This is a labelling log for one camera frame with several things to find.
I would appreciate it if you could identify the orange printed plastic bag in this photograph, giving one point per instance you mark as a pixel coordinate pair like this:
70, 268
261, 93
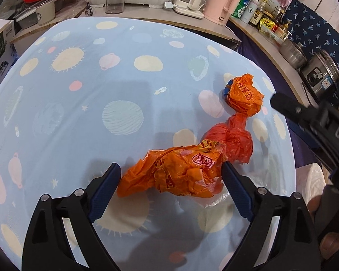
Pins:
172, 175

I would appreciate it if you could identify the navy printed cloth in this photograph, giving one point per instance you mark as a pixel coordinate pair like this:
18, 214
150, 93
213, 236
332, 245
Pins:
313, 25

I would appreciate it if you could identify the person's right hand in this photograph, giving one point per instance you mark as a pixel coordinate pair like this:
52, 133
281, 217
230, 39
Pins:
332, 245

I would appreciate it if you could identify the white plug adapter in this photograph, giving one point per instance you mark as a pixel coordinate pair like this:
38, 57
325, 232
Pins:
169, 5

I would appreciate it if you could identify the red plastic bag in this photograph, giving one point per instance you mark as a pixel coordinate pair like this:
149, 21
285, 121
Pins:
237, 144

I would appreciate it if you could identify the steel pot with lid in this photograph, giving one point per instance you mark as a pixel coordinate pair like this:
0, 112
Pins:
293, 53

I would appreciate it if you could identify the yellow packet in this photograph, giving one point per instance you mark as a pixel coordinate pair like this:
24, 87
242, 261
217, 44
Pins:
267, 24

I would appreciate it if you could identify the crumpled orange plastic bag ball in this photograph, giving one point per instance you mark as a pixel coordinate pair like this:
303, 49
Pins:
245, 96

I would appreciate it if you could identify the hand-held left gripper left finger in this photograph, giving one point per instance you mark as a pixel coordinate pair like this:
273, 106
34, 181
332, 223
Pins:
104, 194

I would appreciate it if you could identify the white cardboard carton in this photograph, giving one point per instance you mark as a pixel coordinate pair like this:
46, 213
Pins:
0, 50

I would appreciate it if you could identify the dark sauce bottle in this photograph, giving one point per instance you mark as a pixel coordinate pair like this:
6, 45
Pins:
256, 17

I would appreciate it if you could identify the white cylindrical canister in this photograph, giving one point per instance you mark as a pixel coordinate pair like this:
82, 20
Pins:
248, 12

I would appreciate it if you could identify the cream enamel mug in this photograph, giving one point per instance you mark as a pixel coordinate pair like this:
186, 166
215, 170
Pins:
45, 15

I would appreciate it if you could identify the dark glass bottle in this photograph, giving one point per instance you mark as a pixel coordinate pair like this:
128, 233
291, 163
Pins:
278, 21

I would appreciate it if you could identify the steel rice cooker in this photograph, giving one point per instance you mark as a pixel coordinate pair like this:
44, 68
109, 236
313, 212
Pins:
322, 76

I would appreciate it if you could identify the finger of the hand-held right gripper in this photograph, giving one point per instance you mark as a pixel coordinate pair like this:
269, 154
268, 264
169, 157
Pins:
288, 106

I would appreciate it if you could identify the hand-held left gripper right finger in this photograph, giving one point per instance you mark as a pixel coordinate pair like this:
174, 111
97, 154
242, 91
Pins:
237, 192

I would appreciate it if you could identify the black eyeglasses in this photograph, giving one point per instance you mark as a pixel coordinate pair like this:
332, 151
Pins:
89, 9

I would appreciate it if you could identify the green packet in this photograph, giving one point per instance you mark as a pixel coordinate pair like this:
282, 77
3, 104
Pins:
240, 8

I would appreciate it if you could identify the blue printed tablecloth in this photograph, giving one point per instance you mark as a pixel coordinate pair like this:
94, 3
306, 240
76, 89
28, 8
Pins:
101, 76

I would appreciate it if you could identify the white plastic bag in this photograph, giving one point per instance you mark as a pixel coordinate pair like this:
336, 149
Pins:
308, 180

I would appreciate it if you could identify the white paper carton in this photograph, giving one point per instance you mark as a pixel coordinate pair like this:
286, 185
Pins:
271, 4

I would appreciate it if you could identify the pink electric kettle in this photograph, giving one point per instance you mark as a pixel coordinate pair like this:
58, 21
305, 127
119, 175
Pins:
219, 2

